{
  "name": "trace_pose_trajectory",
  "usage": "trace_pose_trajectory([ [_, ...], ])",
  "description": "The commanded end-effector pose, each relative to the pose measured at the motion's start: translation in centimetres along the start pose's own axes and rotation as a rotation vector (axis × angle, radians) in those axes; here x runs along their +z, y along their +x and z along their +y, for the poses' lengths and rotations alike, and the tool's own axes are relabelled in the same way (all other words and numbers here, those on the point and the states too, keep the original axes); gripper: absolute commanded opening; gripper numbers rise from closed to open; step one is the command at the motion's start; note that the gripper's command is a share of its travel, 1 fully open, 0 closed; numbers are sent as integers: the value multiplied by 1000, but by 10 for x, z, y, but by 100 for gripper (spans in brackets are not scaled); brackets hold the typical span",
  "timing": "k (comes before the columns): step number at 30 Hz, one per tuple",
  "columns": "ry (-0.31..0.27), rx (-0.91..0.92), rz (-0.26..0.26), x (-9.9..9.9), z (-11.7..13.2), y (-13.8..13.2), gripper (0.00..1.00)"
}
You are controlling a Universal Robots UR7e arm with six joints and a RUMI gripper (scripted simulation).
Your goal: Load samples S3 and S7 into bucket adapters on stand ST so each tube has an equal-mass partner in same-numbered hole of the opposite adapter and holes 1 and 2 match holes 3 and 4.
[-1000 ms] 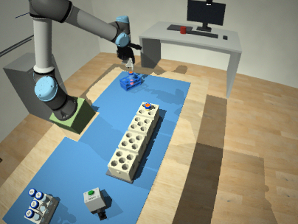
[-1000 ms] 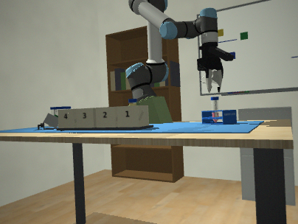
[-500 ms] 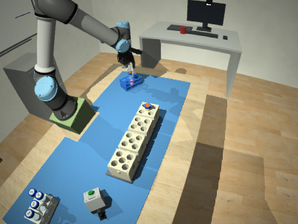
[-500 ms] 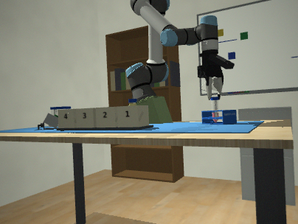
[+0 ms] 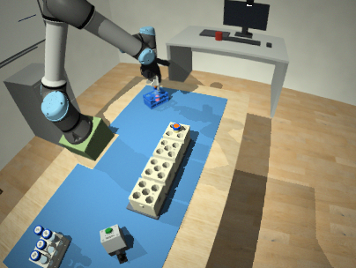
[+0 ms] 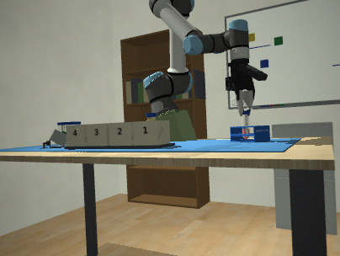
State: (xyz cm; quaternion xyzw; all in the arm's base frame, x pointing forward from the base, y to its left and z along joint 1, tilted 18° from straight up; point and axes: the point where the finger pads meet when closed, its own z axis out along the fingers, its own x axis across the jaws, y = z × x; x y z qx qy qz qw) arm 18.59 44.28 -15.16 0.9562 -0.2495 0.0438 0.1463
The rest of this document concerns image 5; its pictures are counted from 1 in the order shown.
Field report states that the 50 ml tube with dark blue cap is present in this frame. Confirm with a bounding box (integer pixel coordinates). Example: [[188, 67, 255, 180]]
[[33, 225, 44, 238]]

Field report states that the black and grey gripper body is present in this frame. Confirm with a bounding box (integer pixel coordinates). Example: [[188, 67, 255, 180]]
[[140, 62, 160, 79]]

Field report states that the sample tube with blue cap and pink liquid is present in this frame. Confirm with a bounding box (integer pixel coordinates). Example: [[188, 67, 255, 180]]
[[153, 86, 160, 101]]

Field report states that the blue tube rack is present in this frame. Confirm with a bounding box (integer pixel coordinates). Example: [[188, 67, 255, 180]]
[[144, 88, 169, 109]]

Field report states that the blue tube cap with white dot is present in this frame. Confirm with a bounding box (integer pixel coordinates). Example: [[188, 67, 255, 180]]
[[41, 228, 63, 246]]

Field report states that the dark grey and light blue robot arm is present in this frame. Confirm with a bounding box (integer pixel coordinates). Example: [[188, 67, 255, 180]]
[[41, 0, 170, 145]]

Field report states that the white tube rack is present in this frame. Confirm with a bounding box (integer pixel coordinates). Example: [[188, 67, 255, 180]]
[[30, 231, 70, 268]]

